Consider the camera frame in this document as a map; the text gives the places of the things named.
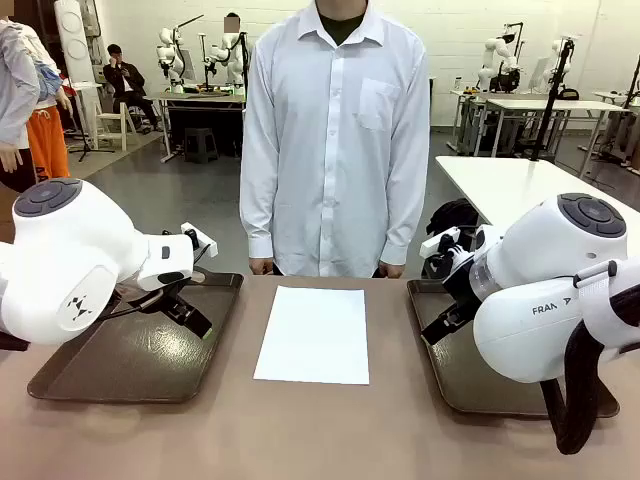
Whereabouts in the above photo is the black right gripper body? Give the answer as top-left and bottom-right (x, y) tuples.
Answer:
(443, 251), (482, 310)

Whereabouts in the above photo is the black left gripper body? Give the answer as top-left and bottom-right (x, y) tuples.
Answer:
(115, 278), (196, 315)

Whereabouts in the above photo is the white A4 paper sheet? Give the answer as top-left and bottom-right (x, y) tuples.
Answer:
(252, 285), (372, 387)

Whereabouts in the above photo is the person's right forearm white sleeve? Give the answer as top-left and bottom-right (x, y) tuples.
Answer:
(239, 169), (277, 262)

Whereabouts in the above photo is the person's left forearm white sleeve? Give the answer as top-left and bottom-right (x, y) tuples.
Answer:
(381, 169), (427, 265)

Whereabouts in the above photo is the brown plastic tray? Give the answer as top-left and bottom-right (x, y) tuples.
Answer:
(406, 278), (621, 419)
(27, 271), (246, 405)

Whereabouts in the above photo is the black backpack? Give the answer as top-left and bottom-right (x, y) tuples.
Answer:
(426, 197), (482, 237)

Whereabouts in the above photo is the large white table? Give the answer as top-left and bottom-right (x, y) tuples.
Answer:
(434, 155), (640, 236)

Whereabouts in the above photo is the black plastic stool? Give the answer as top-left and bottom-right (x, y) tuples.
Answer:
(183, 126), (220, 164)

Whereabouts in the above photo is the black tripod stand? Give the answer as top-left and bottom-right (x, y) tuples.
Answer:
(66, 83), (117, 163)

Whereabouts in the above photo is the white folding chair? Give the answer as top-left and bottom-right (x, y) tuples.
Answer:
(94, 97), (141, 152)

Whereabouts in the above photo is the person in white shirt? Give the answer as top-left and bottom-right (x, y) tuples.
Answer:
(239, 0), (432, 279)

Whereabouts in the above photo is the small white background table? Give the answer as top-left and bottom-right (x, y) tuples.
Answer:
(448, 88), (497, 154)

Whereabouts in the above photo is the mannequin in orange trousers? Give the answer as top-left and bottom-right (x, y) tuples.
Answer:
(19, 22), (74, 182)

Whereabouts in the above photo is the long white background table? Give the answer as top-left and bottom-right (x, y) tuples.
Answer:
(486, 98), (629, 174)

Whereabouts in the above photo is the grey robot work table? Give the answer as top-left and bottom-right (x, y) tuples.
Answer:
(158, 89), (249, 166)

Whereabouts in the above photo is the seated man in black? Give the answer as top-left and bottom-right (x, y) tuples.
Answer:
(102, 43), (162, 134)

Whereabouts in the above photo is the thin metal stand pole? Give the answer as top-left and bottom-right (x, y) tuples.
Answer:
(198, 32), (212, 92)

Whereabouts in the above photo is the standing person behind robots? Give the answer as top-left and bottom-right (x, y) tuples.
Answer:
(219, 12), (251, 87)

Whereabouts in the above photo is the tall white air conditioner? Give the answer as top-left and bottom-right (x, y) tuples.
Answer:
(53, 0), (97, 84)

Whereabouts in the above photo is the thin black cable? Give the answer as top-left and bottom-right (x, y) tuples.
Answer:
(101, 291), (174, 322)

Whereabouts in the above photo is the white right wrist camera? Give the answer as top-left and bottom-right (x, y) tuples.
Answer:
(419, 226), (462, 276)

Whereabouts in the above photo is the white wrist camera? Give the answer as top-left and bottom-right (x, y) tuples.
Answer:
(180, 221), (219, 258)
(419, 226), (462, 276)

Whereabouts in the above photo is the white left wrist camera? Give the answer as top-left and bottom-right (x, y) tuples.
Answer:
(180, 221), (219, 258)

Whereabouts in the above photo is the tall black camera stand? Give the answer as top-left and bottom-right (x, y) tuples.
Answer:
(529, 39), (577, 163)

